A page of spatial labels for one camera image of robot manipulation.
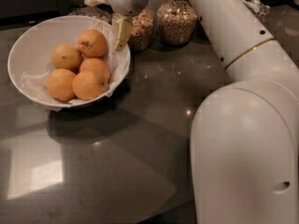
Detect orange at bottom right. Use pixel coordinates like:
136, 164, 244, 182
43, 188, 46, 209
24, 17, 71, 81
72, 70, 109, 101

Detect glass jar light grains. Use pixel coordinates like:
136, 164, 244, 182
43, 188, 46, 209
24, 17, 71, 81
156, 0, 197, 47

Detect orange in middle right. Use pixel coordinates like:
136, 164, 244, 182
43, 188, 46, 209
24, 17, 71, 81
79, 58, 111, 80

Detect white bowl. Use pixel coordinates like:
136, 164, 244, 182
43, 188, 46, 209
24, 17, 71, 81
7, 15, 132, 112

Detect orange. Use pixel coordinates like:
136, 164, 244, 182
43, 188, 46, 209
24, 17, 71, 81
46, 69, 76, 102
79, 58, 111, 80
50, 43, 83, 72
72, 70, 109, 101
77, 29, 108, 58

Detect leftmost glass jar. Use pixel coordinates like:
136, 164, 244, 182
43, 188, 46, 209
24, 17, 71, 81
70, 0, 111, 23

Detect orange at top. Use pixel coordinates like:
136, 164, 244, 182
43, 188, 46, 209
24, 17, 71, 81
77, 29, 108, 58

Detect glass jar brown grains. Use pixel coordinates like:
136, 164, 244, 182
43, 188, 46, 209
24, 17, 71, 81
195, 20, 206, 39

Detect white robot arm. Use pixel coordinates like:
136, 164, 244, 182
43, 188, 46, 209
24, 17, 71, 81
189, 0, 299, 224

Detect white paper bowl liner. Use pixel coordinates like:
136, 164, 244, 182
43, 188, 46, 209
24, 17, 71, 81
20, 18, 129, 106

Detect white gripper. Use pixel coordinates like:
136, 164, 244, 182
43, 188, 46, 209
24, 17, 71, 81
84, 0, 148, 51

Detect clear plastic bag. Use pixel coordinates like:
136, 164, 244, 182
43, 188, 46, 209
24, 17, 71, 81
241, 0, 270, 17

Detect glass jar mixed cereal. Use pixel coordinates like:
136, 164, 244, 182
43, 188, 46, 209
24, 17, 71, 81
127, 6, 155, 52

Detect orange at bottom left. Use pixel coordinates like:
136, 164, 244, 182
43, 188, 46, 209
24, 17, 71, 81
46, 69, 76, 102

